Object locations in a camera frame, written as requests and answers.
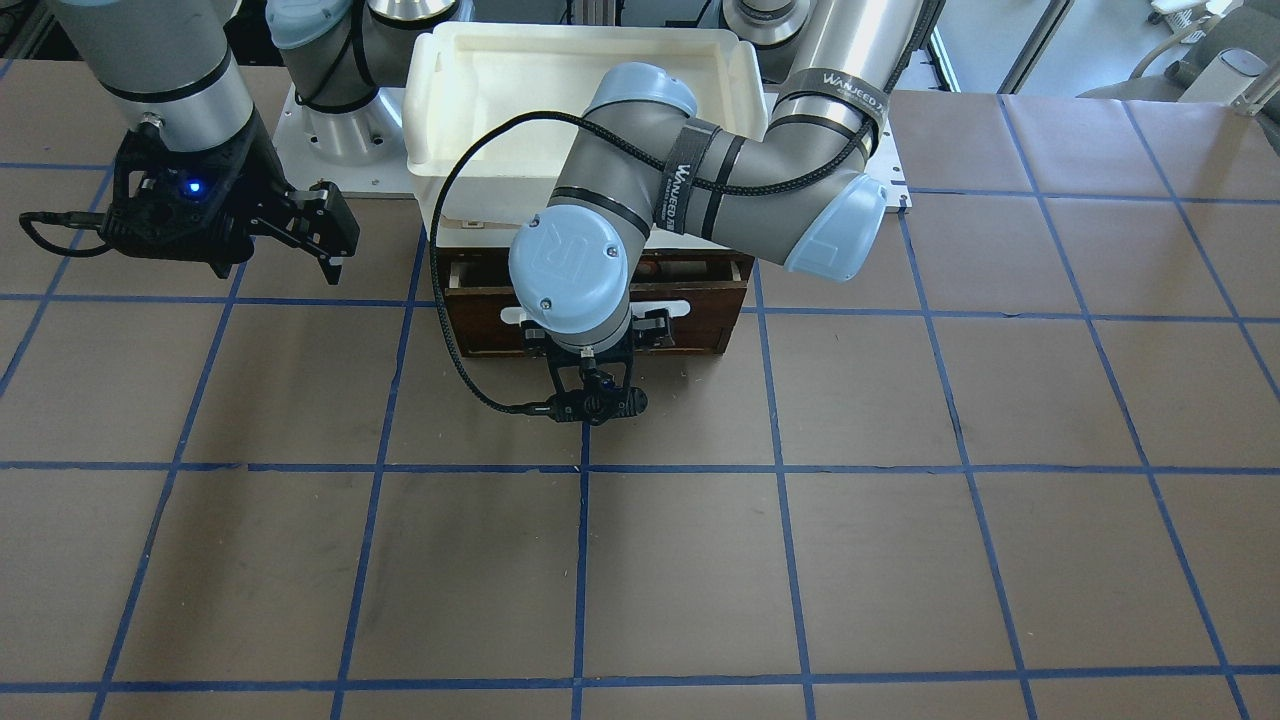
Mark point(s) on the white plastic tray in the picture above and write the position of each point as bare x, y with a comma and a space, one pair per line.
467, 78

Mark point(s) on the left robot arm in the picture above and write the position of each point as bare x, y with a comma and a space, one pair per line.
799, 198

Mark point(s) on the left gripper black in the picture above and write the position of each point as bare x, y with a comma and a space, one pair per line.
655, 326

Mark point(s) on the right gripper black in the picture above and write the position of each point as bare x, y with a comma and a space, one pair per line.
257, 172

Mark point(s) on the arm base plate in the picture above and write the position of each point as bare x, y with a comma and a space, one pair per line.
886, 165
362, 152

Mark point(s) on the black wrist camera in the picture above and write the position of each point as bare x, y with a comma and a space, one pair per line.
601, 398

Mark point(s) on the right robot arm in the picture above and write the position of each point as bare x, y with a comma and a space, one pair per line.
170, 63

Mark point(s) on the dark wooden cabinet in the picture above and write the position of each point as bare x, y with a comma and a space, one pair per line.
476, 286

